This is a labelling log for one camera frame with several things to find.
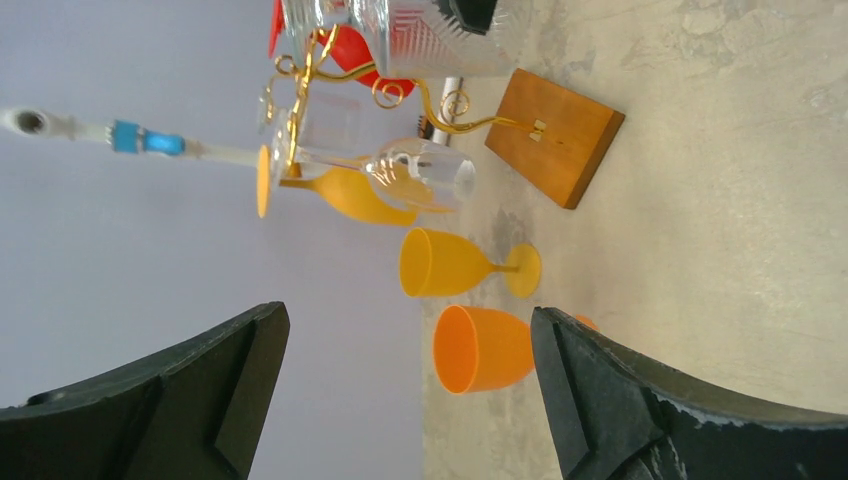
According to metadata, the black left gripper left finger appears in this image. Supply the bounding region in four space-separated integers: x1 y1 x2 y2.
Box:
1 302 290 479

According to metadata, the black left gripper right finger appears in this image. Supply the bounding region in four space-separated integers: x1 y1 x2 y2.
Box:
531 307 847 479

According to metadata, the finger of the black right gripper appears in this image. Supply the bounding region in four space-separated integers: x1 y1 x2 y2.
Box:
437 0 498 35

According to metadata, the clear short glass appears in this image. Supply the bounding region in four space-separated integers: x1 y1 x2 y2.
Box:
282 0 534 79

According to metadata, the red plastic wine glass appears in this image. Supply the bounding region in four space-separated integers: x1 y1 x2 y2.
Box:
267 0 415 99

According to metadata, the gold rack with wooden base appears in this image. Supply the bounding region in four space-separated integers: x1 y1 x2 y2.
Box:
274 26 625 209

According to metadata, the clear wine glass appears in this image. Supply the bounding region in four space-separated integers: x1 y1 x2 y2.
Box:
269 135 476 215

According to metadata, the yellow plastic goblet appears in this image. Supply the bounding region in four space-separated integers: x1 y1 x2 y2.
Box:
256 145 417 227
398 227 542 298

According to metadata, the clear tall flute glass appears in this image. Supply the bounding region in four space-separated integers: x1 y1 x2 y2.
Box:
258 88 362 160

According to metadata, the small black orange object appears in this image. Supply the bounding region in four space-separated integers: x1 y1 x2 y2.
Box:
417 116 432 139

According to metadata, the orange plastic goblet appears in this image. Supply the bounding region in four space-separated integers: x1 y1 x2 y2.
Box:
433 304 601 396

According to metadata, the brass faucet with blue handle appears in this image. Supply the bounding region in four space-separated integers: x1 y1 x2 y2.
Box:
106 120 186 157

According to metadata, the white pvc pipe frame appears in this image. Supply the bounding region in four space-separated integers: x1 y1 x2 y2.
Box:
0 76 465 170

